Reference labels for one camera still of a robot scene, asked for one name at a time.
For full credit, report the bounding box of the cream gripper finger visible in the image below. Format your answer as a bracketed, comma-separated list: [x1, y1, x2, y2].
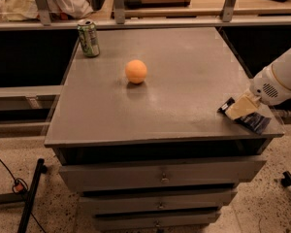
[225, 89, 260, 120]

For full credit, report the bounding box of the dark blue rxbar wrapper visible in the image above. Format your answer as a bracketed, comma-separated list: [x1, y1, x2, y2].
[217, 97, 271, 135]

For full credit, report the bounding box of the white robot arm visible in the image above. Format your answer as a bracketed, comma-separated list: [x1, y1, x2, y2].
[225, 49, 291, 120]

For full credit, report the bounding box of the grey top drawer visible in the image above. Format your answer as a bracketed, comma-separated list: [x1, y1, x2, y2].
[59, 155, 266, 192]

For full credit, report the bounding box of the grey drawer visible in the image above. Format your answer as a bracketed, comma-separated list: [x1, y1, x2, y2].
[59, 155, 266, 192]
[93, 210, 220, 231]
[79, 188, 237, 215]

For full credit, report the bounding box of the grey middle drawer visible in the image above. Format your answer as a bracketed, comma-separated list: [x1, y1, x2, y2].
[79, 188, 237, 215]

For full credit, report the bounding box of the grey drawer cabinet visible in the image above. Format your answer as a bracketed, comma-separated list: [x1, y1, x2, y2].
[45, 28, 283, 219]

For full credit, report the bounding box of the orange fruit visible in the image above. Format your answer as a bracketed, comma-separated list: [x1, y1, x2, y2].
[125, 59, 147, 84]

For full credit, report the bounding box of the grey bottom drawer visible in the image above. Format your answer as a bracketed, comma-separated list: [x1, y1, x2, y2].
[93, 210, 220, 231]

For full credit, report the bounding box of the green soda can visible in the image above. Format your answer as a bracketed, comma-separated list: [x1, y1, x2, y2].
[78, 19, 100, 57]

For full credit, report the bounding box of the black stand leg left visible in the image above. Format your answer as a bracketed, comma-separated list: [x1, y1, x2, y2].
[17, 158, 48, 233]

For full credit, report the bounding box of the white cloth bundle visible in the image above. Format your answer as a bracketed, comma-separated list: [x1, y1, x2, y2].
[0, 0, 93, 21]

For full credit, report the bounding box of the grey metal rail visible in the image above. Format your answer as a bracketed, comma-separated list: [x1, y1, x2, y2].
[0, 16, 291, 31]

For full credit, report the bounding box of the black cable with orange plug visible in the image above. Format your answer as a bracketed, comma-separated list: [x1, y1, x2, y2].
[0, 148, 48, 233]

